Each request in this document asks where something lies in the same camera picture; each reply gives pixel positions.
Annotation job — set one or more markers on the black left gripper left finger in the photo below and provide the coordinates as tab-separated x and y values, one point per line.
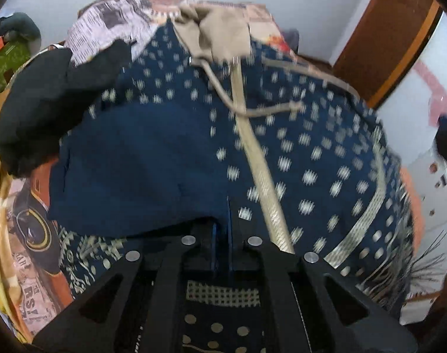
137	306

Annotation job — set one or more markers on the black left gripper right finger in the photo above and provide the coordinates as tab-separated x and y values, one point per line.
305	305

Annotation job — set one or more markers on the navy patterned large garment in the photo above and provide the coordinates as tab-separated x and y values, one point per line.
319	180

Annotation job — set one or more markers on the beige drawstring pants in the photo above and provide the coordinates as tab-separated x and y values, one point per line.
221	35

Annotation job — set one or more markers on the newspaper print bed sheet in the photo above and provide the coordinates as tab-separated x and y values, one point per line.
53	263

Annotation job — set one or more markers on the yellow blanket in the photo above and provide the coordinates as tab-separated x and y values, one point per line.
10	289

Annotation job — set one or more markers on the black folded garment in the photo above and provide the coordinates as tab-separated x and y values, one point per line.
48	98

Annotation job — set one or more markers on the green patterned bag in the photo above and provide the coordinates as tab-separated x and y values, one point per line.
12	56

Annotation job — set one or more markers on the dark grey cloth bundle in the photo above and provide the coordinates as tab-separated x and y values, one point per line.
18	26

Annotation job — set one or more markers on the brown wooden door frame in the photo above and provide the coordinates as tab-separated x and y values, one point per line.
385	44

